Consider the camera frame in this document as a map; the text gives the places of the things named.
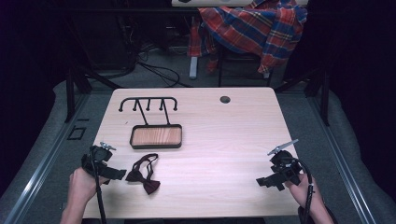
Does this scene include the aluminium floor rail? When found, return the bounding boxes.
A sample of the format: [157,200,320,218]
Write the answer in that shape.
[305,95,378,224]
[2,92,92,224]

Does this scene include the red blue plaid shirt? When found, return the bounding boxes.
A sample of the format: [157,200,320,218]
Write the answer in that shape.
[187,0,309,75]

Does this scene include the black metal chair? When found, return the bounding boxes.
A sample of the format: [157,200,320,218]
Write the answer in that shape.
[217,46,273,89]

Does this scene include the black metal stand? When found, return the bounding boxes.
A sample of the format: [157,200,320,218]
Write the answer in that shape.
[63,65,123,124]
[273,68,332,127]

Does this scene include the left hand-held gripper cable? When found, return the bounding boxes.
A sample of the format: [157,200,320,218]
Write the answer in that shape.
[89,146,107,224]

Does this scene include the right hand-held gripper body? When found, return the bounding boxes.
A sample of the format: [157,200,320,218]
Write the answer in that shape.
[267,138,304,186]

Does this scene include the right hand-held gripper cable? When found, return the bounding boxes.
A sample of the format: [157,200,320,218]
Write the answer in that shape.
[290,157,315,224]

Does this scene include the person's left hand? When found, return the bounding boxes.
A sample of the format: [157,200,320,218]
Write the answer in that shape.
[68,166,109,205]

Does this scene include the dark red bow tie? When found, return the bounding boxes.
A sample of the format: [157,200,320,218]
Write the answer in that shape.
[124,152,162,196]

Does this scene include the black floor cables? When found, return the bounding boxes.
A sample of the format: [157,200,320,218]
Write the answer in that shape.
[135,45,191,89]

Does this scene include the hand-held gripper cable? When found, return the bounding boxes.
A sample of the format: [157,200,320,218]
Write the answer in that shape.
[290,157,315,224]
[89,146,107,224]

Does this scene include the black hook rack wooden tray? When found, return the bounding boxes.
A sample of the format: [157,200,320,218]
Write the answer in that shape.
[118,96,184,150]

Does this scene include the white table leg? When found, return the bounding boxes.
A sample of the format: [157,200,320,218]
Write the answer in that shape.
[189,55,199,80]

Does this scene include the person's right hand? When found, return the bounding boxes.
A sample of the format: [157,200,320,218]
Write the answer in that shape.
[284,173,319,209]

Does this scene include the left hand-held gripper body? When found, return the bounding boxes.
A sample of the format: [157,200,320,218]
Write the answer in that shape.
[81,141,117,179]

